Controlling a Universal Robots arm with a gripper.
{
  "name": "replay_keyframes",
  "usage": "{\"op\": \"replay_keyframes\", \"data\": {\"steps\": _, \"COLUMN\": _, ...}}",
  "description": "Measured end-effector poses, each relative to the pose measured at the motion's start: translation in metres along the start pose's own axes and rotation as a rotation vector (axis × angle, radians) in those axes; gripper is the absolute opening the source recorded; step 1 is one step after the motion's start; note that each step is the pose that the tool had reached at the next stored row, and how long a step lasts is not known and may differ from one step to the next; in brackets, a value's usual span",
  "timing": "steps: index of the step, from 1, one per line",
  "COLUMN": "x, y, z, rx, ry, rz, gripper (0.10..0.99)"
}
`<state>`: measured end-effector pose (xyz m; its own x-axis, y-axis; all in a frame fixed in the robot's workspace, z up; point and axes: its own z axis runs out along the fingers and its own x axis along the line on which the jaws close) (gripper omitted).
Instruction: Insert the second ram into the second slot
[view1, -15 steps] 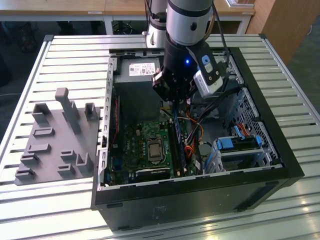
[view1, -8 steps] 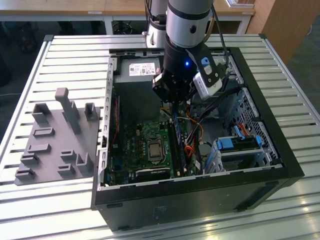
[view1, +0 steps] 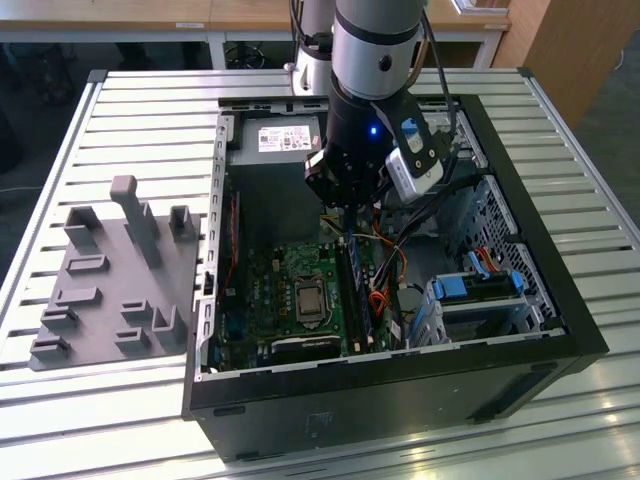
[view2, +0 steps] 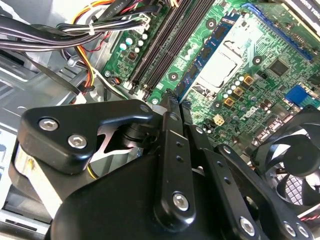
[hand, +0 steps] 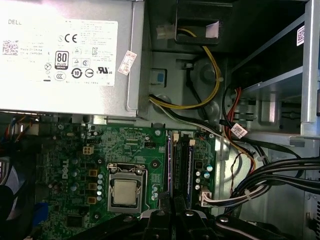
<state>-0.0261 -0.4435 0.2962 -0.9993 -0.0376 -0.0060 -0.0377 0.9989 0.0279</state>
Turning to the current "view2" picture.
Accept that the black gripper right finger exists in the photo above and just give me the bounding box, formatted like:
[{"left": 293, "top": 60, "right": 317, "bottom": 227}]
[{"left": 181, "top": 99, "right": 315, "bottom": 240}]

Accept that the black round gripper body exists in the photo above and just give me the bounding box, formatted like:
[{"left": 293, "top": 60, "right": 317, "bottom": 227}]
[{"left": 48, "top": 122, "right": 270, "bottom": 240}]

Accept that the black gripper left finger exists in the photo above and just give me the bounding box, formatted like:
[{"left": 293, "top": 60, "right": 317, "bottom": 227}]
[{"left": 18, "top": 89, "right": 198, "bottom": 226}]

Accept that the blue RAM stick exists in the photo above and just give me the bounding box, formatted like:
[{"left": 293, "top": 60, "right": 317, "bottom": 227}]
[{"left": 174, "top": 13, "right": 242, "bottom": 101}]

